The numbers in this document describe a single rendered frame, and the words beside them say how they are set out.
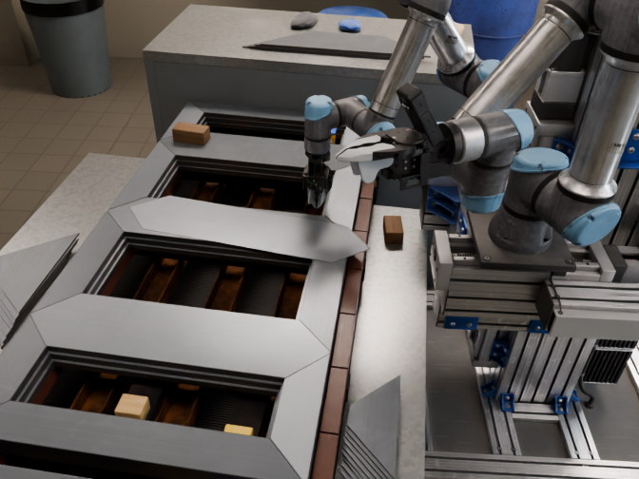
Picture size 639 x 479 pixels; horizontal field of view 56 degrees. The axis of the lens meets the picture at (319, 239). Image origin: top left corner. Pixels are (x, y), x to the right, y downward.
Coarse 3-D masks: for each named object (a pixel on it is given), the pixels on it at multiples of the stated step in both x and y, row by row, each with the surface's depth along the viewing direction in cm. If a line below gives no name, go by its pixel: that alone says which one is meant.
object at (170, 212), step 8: (168, 200) 187; (176, 200) 187; (184, 200) 187; (192, 200) 187; (160, 208) 183; (168, 208) 183; (176, 208) 183; (184, 208) 183; (160, 216) 180; (168, 216) 180; (176, 216) 180; (152, 224) 177; (160, 224) 177; (168, 224) 177; (168, 232) 174
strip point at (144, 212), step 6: (162, 198) 188; (138, 204) 184; (144, 204) 184; (150, 204) 185; (156, 204) 185; (162, 204) 185; (132, 210) 182; (138, 210) 182; (144, 210) 182; (150, 210) 182; (156, 210) 182; (138, 216) 180; (144, 216) 180; (150, 216) 180; (144, 222) 177
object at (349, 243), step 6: (348, 228) 177; (342, 234) 175; (348, 234) 175; (354, 234) 175; (342, 240) 173; (348, 240) 173; (354, 240) 173; (360, 240) 173; (342, 246) 170; (348, 246) 171; (354, 246) 171; (336, 252) 168; (342, 252) 168; (348, 252) 169; (354, 252) 169; (336, 258) 166; (342, 258) 166
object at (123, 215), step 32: (256, 128) 234; (288, 128) 233; (192, 160) 209; (224, 160) 207; (160, 192) 196; (128, 224) 176; (192, 256) 174; (224, 256) 172; (256, 256) 171; (288, 256) 170; (96, 288) 159; (64, 352) 140; (32, 384) 134; (192, 384) 138; (224, 384) 136; (256, 384) 135; (0, 448) 122; (32, 448) 120
